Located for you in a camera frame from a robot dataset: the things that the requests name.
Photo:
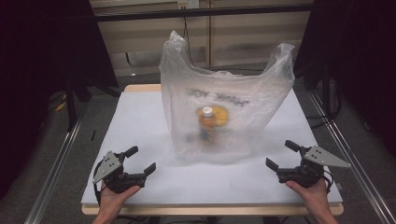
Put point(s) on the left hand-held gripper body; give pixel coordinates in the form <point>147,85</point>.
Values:
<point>107,166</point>

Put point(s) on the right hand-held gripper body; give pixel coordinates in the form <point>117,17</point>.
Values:
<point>322,158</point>

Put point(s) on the translucent white plastic bag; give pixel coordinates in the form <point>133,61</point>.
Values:
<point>249,124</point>

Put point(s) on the orange drink bottle white cap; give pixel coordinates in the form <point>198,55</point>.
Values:
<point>211,119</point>

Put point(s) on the person's left hand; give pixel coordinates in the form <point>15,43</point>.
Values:
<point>112,200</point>

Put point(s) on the person's right hand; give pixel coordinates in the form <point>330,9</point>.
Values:
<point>314,197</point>

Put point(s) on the white table mat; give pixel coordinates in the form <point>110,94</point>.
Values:
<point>140,124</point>

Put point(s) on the small black floor object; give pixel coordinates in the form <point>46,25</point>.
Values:
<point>93,134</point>

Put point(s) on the black metal stand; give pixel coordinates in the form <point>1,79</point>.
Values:
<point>326,93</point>
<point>71,105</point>

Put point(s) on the wooden table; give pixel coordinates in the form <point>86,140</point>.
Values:
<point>140,88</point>

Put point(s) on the black curtain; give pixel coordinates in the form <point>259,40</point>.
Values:
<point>358,62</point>
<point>40,77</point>

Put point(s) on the black horizontal bar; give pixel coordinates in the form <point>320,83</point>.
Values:
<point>202,12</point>

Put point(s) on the metal floor rail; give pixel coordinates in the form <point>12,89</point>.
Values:
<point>56,168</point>
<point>351,161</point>

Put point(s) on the white wall outlet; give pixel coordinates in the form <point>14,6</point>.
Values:
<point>188,3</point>

